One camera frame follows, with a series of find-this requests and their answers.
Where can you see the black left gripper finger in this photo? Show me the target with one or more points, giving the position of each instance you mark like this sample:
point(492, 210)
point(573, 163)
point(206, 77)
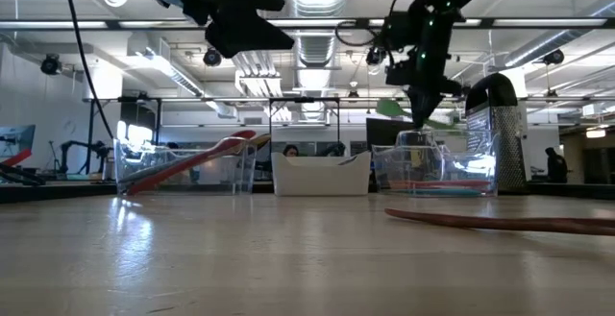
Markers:
point(250, 32)

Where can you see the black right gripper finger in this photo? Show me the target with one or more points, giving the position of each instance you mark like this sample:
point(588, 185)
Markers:
point(424, 109)

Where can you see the green silicone spatula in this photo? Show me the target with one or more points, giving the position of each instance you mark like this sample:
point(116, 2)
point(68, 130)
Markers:
point(390, 108)

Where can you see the pink silicone spatula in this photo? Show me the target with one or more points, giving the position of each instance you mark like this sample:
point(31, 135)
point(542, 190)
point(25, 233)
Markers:
point(432, 184)

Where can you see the teal silicone spatula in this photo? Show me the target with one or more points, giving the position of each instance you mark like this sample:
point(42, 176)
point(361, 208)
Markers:
point(442, 192)

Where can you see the dark wooden spoon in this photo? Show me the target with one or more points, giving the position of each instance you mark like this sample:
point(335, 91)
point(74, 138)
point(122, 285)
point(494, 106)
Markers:
point(480, 221)

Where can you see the red slotted silicone spoon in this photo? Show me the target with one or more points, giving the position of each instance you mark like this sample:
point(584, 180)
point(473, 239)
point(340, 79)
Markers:
point(168, 174)

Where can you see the black background robot arm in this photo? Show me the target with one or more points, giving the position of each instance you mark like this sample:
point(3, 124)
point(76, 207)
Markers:
point(86, 150)

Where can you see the black ceiling spotlight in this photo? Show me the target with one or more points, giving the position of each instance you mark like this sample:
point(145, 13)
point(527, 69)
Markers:
point(553, 56)
point(374, 56)
point(212, 56)
point(50, 64)

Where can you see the black computer monitor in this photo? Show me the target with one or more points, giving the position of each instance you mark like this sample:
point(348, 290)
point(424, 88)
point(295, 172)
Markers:
point(384, 136)

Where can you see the clear plastic bin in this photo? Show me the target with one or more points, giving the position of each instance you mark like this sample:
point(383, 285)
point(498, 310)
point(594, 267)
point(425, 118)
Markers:
point(230, 179)
point(432, 167)

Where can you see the metal box grater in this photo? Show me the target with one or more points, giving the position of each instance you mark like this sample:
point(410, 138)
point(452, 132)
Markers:
point(509, 153)

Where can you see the person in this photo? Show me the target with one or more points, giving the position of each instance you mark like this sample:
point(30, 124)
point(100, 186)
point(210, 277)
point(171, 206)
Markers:
point(290, 151)
point(556, 164)

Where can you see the white plastic bin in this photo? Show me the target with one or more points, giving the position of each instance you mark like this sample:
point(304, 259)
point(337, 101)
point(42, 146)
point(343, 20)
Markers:
point(317, 177)

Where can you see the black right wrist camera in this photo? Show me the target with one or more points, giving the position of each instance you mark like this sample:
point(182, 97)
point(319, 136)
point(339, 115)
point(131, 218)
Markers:
point(399, 73)

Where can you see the black rig frame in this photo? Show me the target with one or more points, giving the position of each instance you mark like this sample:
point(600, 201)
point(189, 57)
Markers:
point(486, 23)

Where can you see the black background frame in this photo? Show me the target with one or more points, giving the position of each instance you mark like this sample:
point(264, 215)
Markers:
point(90, 128)

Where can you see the wall-mounted display screen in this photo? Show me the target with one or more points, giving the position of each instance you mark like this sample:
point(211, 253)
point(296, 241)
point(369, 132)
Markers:
point(19, 138)

